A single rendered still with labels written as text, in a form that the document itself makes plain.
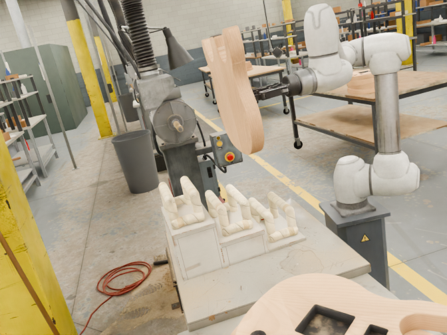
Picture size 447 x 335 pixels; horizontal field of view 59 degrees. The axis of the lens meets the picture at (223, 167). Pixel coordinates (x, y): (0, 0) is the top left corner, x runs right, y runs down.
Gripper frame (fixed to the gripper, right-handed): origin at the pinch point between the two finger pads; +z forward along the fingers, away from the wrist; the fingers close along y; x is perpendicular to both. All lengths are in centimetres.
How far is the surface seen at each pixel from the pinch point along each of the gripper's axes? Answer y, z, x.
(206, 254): -13, 26, -45
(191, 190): -7.8, 25.1, -23.9
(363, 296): -60, -1, -42
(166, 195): -6.1, 33.3, -23.8
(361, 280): -39, -14, -55
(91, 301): 149, 99, -144
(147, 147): 362, 20, -90
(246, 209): -9.7, 8.8, -35.4
